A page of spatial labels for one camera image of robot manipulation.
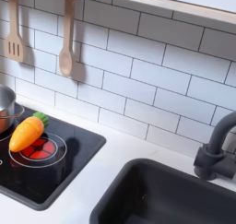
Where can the steel pot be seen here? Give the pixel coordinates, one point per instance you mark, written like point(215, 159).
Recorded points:
point(6, 104)

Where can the dark grey sink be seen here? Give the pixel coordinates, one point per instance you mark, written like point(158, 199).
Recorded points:
point(153, 197)

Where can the wooden spoon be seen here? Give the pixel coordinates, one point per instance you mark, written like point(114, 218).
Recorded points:
point(65, 61)

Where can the light wooden shelf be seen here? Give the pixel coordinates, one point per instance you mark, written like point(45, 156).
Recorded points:
point(184, 11)

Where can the slotted wooden spatula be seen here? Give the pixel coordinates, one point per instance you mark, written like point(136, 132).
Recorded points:
point(14, 49)

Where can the orange toy carrot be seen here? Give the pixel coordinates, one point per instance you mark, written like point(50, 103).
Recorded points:
point(26, 134)

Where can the black stove top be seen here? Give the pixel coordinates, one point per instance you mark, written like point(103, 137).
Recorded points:
point(76, 150)

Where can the dark grey tap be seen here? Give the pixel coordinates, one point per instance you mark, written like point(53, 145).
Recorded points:
point(209, 160)

